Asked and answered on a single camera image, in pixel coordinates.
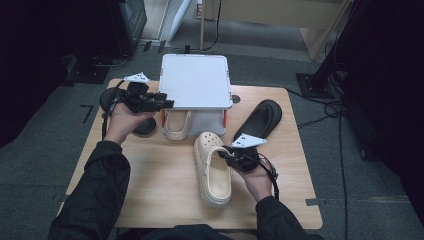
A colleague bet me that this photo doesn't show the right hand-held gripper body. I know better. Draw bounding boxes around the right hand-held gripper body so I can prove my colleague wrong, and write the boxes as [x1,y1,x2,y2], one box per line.
[231,133,268,173]

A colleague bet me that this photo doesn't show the hand-held gripper cable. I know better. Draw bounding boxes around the hand-held gripper cable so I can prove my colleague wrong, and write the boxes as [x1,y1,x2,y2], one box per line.
[101,79,126,139]
[258,152,280,201]

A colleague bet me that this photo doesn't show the person's dark clothing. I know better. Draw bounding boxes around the person's dark clothing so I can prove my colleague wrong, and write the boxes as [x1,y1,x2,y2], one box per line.
[139,223,234,240]

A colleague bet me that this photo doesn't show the white leaning board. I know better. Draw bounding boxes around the white leaning board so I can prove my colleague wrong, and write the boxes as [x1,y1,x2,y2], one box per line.
[167,0,193,43]

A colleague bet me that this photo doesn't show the white shoe rack orange posts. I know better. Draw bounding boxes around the white shoe rack orange posts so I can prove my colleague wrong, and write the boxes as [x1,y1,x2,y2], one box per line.
[158,53,234,138]

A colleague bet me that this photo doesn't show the light wooden cabinet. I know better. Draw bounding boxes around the light wooden cabinet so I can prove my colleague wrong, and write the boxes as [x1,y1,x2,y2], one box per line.
[199,0,352,61]

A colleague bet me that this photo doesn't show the black floor cables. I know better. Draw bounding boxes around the black floor cables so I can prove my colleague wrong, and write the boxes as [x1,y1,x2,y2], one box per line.
[286,87,350,240]

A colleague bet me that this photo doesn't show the person's right hand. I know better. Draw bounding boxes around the person's right hand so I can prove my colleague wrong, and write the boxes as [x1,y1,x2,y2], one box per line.
[233,163,273,203]

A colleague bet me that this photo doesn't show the left hand-held gripper cable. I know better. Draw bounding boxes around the left hand-held gripper cable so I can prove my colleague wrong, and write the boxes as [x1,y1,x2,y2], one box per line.
[101,79,126,139]

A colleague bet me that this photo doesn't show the black stand base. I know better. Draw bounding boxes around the black stand base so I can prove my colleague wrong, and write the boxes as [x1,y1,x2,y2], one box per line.
[64,54,112,85]
[295,71,338,100]

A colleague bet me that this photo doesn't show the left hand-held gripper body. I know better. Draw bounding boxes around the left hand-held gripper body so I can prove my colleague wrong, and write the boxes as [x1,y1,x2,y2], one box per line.
[116,72,162,114]

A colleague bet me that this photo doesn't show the black hanging cable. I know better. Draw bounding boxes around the black hanging cable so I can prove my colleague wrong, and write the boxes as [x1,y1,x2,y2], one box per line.
[202,0,223,53]

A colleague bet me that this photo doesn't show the person's left hand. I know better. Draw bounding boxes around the person's left hand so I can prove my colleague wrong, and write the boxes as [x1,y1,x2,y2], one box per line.
[103,101,157,146]

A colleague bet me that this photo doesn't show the right hand-held gripper cable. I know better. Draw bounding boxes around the right hand-held gripper cable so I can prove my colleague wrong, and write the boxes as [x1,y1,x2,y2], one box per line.
[258,152,280,201]

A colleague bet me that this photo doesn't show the cream perforated clog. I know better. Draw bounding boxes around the cream perforated clog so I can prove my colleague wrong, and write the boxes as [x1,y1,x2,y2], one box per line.
[193,131,234,208]
[162,109,194,141]

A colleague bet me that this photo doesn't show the dark cabinet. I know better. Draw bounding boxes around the dark cabinet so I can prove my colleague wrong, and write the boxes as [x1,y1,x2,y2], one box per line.
[109,0,148,58]

